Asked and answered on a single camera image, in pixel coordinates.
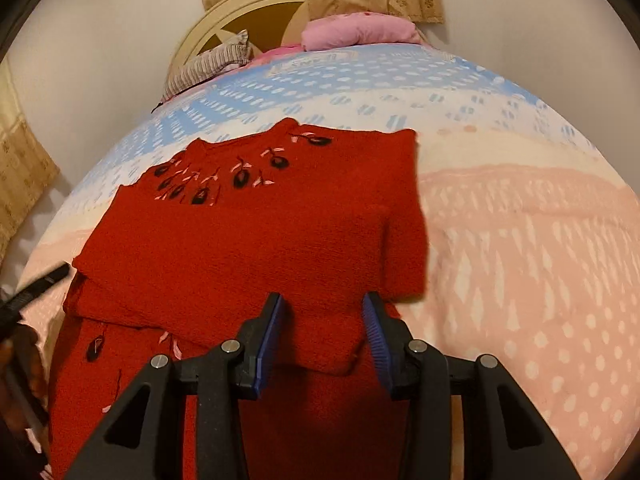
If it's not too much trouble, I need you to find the red knitted sweater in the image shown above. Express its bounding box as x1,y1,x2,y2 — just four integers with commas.
49,118,427,479

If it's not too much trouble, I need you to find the beige curtain at left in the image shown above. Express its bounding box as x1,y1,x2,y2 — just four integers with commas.
0,58,60,260

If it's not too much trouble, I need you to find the polka dot bed quilt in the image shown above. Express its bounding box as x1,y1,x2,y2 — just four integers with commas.
49,44,639,479

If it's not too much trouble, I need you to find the striped pillow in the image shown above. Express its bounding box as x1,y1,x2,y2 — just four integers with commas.
160,29,252,103

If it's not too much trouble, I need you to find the pink bed sheet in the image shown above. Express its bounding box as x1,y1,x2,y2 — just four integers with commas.
250,44,304,66

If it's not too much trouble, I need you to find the cream wooden headboard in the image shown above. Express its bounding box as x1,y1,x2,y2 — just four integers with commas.
167,0,309,75

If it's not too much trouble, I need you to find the pink folded blanket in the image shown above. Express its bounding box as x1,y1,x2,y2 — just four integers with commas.
300,12,423,51

